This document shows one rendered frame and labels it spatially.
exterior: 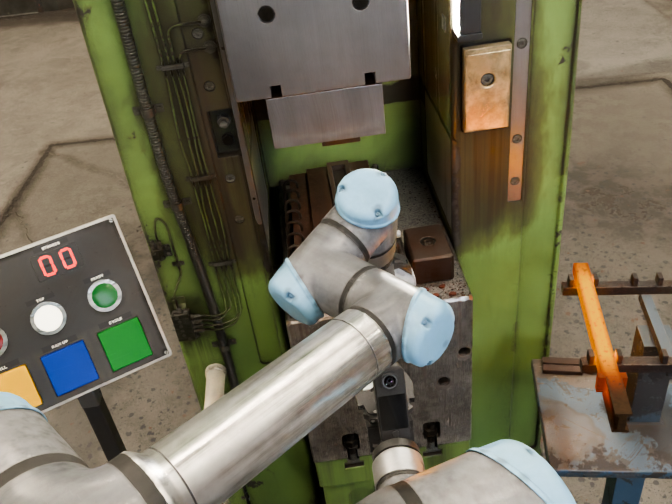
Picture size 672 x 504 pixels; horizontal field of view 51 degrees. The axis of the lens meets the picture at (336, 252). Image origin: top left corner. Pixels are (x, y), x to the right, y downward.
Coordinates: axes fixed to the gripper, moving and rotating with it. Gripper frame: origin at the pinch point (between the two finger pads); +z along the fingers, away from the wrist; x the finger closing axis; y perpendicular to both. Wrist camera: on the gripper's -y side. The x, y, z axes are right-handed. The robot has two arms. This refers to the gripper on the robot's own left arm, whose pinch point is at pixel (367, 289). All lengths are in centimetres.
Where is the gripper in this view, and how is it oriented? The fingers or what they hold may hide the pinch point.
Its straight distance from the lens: 114.9
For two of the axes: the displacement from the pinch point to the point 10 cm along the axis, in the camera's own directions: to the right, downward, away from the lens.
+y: 1.4, 8.9, -4.3
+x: 9.9, -1.4, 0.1
